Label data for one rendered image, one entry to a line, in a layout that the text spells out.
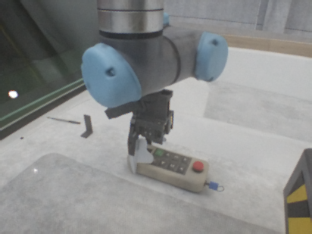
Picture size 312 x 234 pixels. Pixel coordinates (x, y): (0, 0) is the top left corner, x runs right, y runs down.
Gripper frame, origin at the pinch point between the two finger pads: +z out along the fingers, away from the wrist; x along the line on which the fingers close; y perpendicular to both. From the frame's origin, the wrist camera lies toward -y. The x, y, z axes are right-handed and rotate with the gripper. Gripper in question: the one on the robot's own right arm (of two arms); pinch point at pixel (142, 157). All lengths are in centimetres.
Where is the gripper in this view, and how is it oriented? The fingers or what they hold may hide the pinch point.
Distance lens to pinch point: 58.9
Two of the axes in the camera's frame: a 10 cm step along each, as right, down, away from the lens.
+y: 9.2, 2.3, -3.3
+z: -0.2, 8.5, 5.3
